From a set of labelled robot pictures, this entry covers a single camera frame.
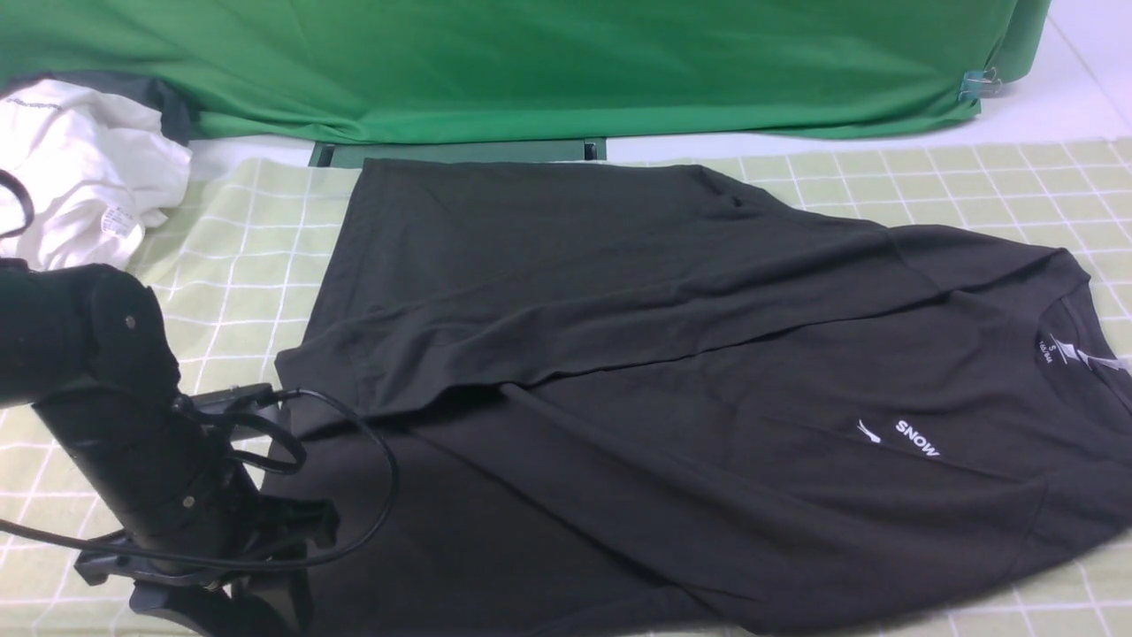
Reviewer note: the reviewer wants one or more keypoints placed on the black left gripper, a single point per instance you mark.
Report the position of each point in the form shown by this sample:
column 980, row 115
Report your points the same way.
column 194, row 526

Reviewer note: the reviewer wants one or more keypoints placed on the dark gray long-sleeve top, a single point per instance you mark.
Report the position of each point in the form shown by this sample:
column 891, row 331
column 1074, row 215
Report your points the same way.
column 624, row 398

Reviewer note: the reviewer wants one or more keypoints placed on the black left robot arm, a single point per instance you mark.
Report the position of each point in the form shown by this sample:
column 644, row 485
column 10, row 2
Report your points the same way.
column 85, row 348

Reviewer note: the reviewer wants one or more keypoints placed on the green checkered table cloth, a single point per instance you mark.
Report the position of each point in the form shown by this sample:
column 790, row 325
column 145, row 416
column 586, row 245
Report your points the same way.
column 238, row 264

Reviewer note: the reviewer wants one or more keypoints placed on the white crumpled shirt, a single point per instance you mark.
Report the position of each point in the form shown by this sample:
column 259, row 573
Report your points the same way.
column 98, row 170

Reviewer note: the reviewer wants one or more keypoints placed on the green backdrop cloth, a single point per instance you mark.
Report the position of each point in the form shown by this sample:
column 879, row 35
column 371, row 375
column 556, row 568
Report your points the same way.
column 495, row 71

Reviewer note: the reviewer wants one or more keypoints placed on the teal binder clip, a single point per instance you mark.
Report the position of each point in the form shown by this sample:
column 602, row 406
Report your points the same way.
column 979, row 84

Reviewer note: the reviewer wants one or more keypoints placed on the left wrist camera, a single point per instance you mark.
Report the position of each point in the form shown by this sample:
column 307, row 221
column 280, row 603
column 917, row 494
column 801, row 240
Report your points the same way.
column 234, row 405

